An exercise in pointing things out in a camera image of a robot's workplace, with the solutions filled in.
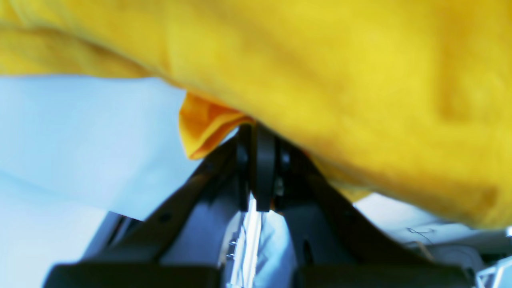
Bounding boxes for orange t-shirt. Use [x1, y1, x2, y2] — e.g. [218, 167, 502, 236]
[1, 0, 511, 228]

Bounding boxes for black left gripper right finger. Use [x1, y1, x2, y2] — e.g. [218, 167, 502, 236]
[252, 124, 472, 288]

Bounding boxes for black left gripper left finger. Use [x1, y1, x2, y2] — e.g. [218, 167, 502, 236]
[44, 124, 251, 288]

